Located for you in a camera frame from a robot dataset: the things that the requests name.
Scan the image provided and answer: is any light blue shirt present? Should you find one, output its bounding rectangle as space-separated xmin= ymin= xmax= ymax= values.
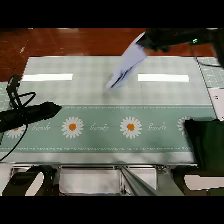
xmin=105 ymin=31 xmax=149 ymax=91

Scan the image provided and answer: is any dark green garment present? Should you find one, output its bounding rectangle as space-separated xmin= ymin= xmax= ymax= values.
xmin=183 ymin=118 xmax=224 ymax=175

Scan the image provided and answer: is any white garment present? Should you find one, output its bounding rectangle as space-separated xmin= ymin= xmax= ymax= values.
xmin=209 ymin=86 xmax=224 ymax=122

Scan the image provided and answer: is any silver frame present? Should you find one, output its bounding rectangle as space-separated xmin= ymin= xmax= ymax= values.
xmin=0 ymin=161 xmax=202 ymax=197

